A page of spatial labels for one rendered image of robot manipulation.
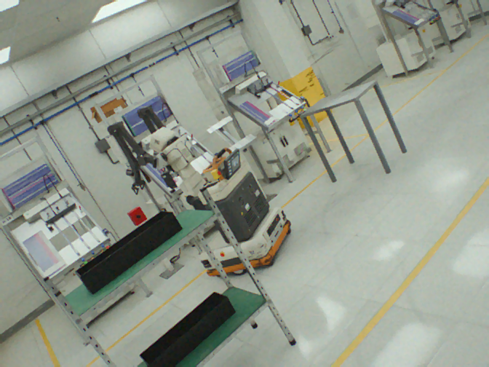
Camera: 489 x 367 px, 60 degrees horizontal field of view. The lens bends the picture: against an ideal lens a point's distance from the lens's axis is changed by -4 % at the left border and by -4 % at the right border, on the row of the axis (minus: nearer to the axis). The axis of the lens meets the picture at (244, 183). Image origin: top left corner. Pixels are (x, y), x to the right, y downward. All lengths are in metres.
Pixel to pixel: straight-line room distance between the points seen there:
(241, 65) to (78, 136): 2.43
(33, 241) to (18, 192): 0.51
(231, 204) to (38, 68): 3.81
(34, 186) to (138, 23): 3.30
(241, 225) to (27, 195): 2.22
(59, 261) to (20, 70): 2.97
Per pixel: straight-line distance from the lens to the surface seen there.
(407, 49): 8.02
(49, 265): 4.38
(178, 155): 3.73
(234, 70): 5.66
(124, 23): 6.94
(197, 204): 3.73
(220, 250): 3.78
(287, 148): 5.75
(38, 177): 4.71
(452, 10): 9.39
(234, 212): 3.52
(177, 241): 2.25
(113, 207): 6.40
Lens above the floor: 1.60
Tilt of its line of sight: 15 degrees down
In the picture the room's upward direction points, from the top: 29 degrees counter-clockwise
